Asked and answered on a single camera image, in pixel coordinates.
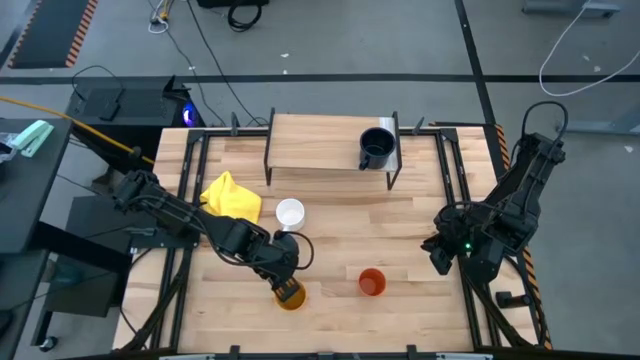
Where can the clear plastic packet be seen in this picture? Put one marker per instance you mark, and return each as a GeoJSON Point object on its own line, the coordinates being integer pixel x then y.
{"type": "Point", "coordinates": [7, 147]}

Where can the black equipment cart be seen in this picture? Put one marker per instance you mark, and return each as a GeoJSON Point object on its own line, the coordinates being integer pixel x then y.
{"type": "Point", "coordinates": [85, 260]}

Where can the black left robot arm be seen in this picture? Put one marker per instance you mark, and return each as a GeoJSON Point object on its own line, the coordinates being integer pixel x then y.
{"type": "Point", "coordinates": [225, 235]}

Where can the black aluminium table frame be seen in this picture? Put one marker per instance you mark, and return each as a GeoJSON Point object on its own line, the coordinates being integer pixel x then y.
{"type": "Point", "coordinates": [196, 136]}

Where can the black clamp knob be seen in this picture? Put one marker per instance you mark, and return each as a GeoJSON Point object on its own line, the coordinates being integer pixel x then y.
{"type": "Point", "coordinates": [512, 299]}

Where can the white mug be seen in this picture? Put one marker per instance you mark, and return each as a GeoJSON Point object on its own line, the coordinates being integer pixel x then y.
{"type": "Point", "coordinates": [290, 212]}

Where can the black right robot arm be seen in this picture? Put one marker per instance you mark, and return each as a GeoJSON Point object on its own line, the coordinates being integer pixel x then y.
{"type": "Point", "coordinates": [520, 200]}

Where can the black hazard-striped floor mat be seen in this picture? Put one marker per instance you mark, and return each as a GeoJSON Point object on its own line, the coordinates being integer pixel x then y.
{"type": "Point", "coordinates": [45, 30]}

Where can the wooden shelf with black frame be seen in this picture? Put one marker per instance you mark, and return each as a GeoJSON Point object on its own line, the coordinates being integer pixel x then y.
{"type": "Point", "coordinates": [320, 142]}

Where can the yellow cloth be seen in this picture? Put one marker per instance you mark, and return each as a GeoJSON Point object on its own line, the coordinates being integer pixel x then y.
{"type": "Point", "coordinates": [230, 200]}

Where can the orange plastic cup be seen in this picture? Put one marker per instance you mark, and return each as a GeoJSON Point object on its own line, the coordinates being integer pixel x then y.
{"type": "Point", "coordinates": [372, 282]}

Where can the silver metal bracket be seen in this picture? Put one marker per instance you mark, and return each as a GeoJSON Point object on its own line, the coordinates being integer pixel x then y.
{"type": "Point", "coordinates": [462, 356]}
{"type": "Point", "coordinates": [187, 357]}

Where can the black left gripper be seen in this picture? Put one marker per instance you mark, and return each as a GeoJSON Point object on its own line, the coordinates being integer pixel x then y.
{"type": "Point", "coordinates": [280, 260]}

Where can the grey metal stand base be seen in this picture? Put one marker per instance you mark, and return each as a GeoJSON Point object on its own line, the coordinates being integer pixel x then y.
{"type": "Point", "coordinates": [570, 6]}

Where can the dark enamel mug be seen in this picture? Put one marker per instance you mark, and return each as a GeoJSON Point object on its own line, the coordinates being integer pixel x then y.
{"type": "Point", "coordinates": [377, 142]}

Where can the black side desk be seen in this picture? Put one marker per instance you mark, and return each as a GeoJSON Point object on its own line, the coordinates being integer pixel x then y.
{"type": "Point", "coordinates": [30, 200]}

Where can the hazard-striped edge strip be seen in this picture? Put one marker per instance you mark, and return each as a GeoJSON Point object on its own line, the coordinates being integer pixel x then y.
{"type": "Point", "coordinates": [537, 300]}

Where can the mint green stapler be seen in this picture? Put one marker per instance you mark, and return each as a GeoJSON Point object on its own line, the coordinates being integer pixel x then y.
{"type": "Point", "coordinates": [32, 137]}

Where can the black computer tower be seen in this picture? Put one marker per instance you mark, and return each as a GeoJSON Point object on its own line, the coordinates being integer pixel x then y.
{"type": "Point", "coordinates": [140, 105]}

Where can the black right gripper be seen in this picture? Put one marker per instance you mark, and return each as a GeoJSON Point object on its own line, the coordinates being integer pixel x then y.
{"type": "Point", "coordinates": [457, 230]}

